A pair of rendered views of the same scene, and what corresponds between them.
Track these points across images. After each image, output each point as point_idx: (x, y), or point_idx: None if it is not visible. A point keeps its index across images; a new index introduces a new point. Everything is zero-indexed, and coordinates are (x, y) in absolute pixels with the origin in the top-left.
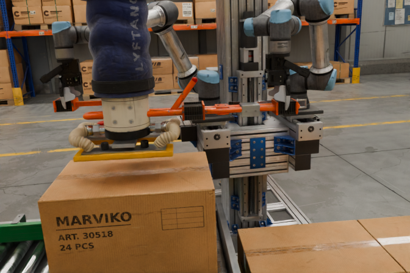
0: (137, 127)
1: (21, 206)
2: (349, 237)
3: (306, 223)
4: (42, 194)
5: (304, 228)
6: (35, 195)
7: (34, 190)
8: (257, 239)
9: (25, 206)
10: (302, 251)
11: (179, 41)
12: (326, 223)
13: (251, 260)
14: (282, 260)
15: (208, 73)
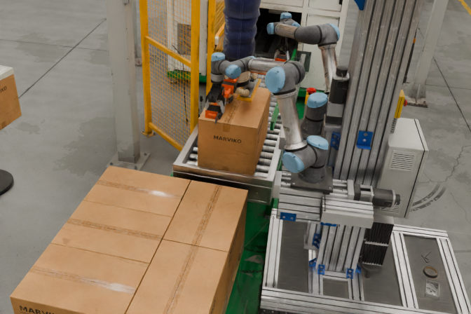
0: (225, 76)
1: (433, 156)
2: (208, 234)
3: (311, 300)
4: (461, 167)
5: (231, 219)
6: (457, 162)
7: (470, 162)
8: (230, 194)
9: (434, 159)
10: (207, 207)
11: (326, 62)
12: (232, 233)
13: (212, 185)
14: (204, 195)
15: (312, 96)
